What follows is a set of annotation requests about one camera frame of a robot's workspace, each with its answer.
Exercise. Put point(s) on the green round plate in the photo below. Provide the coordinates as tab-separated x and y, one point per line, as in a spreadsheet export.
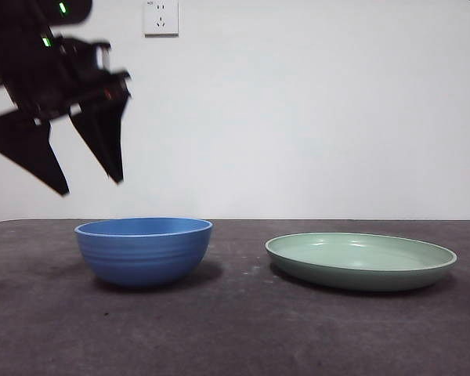
358	270

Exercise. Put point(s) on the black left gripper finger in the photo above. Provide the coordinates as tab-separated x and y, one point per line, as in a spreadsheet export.
102	137
27	149

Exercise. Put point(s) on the blue ribbed bowl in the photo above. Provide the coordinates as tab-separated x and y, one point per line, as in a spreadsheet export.
143	258

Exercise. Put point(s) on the white wall socket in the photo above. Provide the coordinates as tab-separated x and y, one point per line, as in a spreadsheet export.
161	19

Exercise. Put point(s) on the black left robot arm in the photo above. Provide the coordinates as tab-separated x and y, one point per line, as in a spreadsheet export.
27	58

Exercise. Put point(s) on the pale grey left wrist camera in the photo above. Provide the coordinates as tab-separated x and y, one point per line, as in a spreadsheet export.
103	56

